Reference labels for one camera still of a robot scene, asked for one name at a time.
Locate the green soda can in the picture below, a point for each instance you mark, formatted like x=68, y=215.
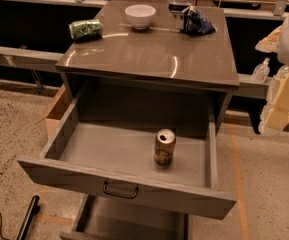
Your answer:
x=85, y=29

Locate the black bar on floor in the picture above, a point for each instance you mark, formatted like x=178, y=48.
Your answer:
x=33, y=209

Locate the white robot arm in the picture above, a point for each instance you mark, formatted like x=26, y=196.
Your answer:
x=277, y=41

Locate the blue chip bag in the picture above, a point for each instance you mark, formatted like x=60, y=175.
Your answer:
x=195, y=22

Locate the grey metal rail shelf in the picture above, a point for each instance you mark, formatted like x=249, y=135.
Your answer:
x=29, y=59

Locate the orange soda can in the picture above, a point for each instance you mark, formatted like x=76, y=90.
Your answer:
x=164, y=148

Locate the white bowl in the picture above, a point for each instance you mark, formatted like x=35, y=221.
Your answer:
x=140, y=16

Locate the clear plastic bottle left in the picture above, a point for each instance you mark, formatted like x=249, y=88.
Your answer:
x=261, y=71

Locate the clear plastic bottle right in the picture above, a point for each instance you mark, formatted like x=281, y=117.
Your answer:
x=282, y=71

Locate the grey cabinet with counter top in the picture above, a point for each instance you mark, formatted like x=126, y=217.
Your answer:
x=162, y=53

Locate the open lower drawer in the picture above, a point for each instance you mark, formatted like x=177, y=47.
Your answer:
x=105, y=219

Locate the clear plastic bottle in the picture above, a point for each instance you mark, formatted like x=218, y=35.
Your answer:
x=282, y=71
x=261, y=71

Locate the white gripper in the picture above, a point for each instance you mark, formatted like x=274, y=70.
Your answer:
x=276, y=114

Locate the black drawer handle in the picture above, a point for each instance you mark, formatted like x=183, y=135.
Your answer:
x=111, y=190

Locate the open grey top drawer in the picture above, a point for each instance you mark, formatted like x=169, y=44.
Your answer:
x=108, y=134

